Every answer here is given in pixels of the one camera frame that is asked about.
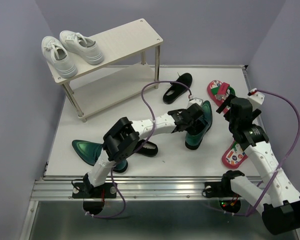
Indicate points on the pink patterned sandal far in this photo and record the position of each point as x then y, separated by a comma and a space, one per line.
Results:
219, 91

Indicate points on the pink patterned sandal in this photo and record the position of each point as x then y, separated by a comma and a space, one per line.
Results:
219, 91
234, 156

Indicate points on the left white sneaker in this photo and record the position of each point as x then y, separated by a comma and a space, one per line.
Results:
55, 54

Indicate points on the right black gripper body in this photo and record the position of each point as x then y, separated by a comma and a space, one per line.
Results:
231, 125

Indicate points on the black lace shoe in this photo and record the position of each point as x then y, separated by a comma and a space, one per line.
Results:
149, 149
177, 88

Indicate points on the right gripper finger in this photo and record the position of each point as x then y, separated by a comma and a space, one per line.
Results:
224, 107
243, 114

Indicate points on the black lace shoe near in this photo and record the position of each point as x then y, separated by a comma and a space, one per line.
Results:
149, 149

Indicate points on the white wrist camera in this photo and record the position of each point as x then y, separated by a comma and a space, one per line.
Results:
256, 98
195, 100

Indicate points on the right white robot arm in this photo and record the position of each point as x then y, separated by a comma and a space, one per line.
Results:
279, 202

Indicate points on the right white sneaker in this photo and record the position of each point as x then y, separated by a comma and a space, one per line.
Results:
81, 45

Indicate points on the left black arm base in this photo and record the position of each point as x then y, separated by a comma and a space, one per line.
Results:
93, 201

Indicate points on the pink patterned sandal near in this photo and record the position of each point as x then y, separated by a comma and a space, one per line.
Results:
234, 156

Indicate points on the black lace shoe far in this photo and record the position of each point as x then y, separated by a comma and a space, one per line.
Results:
177, 88

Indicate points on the white sneaker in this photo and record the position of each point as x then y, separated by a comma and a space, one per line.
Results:
81, 45
55, 54

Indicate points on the aluminium mounting rail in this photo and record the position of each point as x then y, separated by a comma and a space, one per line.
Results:
132, 189

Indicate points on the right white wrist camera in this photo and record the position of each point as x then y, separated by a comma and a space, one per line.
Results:
256, 98

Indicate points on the white two-tier shoe shelf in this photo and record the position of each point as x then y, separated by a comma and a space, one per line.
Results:
90, 93

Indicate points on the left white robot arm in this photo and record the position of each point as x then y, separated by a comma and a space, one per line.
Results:
121, 140

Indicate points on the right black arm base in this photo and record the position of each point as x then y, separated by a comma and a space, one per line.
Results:
230, 201

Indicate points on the green loafer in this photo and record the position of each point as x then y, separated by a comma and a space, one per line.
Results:
201, 126
88, 151

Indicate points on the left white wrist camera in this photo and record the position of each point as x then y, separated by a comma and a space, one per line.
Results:
195, 100

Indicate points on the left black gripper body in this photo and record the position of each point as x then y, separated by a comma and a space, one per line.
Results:
192, 122

